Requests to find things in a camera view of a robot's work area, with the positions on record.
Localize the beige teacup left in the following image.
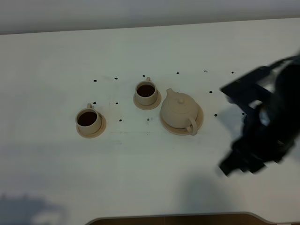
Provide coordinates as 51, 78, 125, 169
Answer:
75, 103, 101, 135

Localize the beige saucer left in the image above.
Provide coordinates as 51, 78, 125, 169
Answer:
76, 112, 106, 138

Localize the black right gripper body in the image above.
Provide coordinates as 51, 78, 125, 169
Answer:
218, 55, 300, 176

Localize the beige teacup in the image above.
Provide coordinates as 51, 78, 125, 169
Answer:
135, 77, 158, 106
75, 103, 101, 135

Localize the beige teacup middle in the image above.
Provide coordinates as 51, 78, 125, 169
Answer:
135, 77, 158, 106

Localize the beige saucer middle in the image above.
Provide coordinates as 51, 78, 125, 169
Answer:
133, 91, 161, 110

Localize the beige teapot saucer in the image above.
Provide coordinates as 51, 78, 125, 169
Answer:
159, 106, 204, 135

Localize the beige ceramic teapot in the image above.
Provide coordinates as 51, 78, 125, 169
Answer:
160, 88, 199, 135

